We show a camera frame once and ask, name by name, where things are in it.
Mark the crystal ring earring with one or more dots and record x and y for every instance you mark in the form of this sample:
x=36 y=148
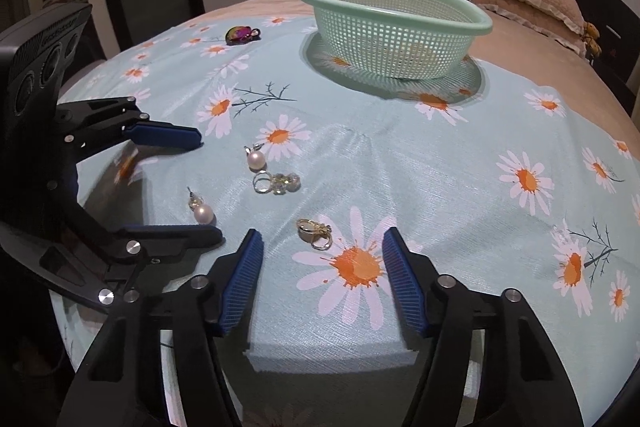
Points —
x=265 y=182

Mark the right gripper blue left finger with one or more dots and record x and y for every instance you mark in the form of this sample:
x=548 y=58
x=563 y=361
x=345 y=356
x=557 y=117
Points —
x=120 y=379

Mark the beige bed cover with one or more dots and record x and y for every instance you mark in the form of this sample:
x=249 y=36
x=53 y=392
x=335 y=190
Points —
x=512 y=47

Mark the mint green plastic basket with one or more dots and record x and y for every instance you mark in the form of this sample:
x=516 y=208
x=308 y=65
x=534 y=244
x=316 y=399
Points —
x=405 y=39

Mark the pearl stud earring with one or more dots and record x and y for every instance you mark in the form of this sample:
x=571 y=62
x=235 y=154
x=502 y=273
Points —
x=202 y=212

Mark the brown teddy bear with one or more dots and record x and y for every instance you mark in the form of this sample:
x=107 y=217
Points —
x=590 y=37

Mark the iridescent purple pendant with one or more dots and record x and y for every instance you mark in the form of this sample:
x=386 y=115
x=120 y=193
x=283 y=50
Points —
x=238 y=35

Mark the lower pink frilled pillow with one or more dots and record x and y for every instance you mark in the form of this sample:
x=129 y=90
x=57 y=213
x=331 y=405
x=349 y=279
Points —
x=535 y=19

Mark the gold clip earring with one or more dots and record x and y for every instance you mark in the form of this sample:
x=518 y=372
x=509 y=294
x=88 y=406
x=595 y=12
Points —
x=317 y=234

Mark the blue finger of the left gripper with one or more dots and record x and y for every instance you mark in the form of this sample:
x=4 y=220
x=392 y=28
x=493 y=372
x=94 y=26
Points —
x=101 y=123
x=136 y=247

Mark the daisy print blue cloth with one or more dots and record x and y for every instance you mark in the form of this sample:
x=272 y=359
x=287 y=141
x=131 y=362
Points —
x=491 y=176

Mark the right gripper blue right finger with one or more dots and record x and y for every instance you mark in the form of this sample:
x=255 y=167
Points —
x=523 y=381

